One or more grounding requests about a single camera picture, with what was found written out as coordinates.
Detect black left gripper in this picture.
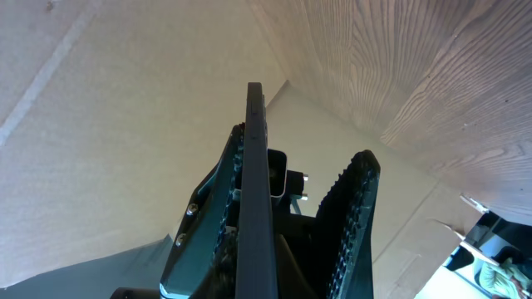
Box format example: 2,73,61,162
108,123,382,299

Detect Samsung Galaxy smartphone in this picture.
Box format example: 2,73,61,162
235,82,278,299

